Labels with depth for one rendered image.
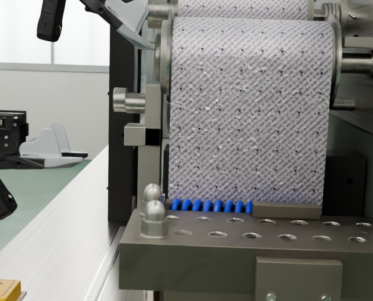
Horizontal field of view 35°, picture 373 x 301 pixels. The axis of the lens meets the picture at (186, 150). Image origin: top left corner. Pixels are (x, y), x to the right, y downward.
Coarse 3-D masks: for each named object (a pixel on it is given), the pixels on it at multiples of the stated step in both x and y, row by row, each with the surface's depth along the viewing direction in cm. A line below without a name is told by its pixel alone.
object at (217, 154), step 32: (192, 128) 89; (224, 128) 89; (256, 128) 89; (288, 128) 89; (320, 128) 89; (192, 160) 90; (224, 160) 90; (256, 160) 90; (288, 160) 90; (320, 160) 89; (192, 192) 91; (224, 192) 91; (256, 192) 90; (288, 192) 90; (320, 192) 90
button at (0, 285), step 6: (0, 282) 85; (6, 282) 85; (12, 282) 86; (18, 282) 86; (0, 288) 83; (6, 288) 83; (12, 288) 84; (18, 288) 86; (0, 294) 81; (6, 294) 81; (12, 294) 83; (18, 294) 86; (0, 300) 80; (6, 300) 80; (12, 300) 83
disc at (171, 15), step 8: (168, 24) 88; (168, 32) 87; (168, 40) 86; (168, 48) 86; (168, 56) 86; (168, 64) 87; (168, 72) 87; (168, 80) 88; (168, 88) 89; (168, 96) 90; (168, 104) 93
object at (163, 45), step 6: (162, 24) 90; (162, 30) 89; (162, 36) 88; (162, 42) 88; (162, 48) 88; (162, 54) 88; (162, 60) 88; (162, 66) 88; (162, 72) 89; (162, 78) 90; (162, 84) 90; (162, 90) 92
